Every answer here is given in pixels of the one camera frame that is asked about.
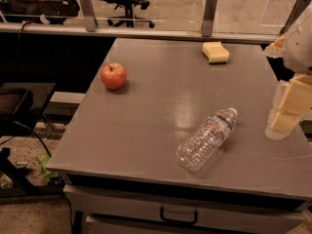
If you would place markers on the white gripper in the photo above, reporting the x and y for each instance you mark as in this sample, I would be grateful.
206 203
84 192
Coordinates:
299 51

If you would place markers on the red apple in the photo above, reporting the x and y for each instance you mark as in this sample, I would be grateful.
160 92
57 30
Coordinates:
113 75

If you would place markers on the yellow sponge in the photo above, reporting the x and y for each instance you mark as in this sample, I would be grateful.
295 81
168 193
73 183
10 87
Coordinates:
215 52

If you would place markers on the clear plastic water bottle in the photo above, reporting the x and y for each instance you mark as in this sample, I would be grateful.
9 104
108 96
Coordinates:
203 144

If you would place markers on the grey table drawer unit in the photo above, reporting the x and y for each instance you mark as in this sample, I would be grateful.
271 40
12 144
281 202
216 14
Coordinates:
112 211

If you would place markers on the green crumpled bag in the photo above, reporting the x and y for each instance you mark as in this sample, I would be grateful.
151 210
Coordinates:
47 176

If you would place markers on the black side stand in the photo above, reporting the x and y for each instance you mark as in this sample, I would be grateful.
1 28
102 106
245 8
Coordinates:
22 105

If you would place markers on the right metal rail bracket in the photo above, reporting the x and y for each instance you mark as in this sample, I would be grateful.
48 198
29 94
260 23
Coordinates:
298 8

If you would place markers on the metal rail bracket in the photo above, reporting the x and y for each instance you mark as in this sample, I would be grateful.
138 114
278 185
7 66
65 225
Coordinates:
208 18
298 8
89 15

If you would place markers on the middle metal rail bracket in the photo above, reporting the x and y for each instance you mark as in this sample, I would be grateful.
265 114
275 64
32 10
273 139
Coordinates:
208 18

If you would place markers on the left metal rail bracket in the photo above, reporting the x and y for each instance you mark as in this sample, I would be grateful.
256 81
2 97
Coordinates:
89 15

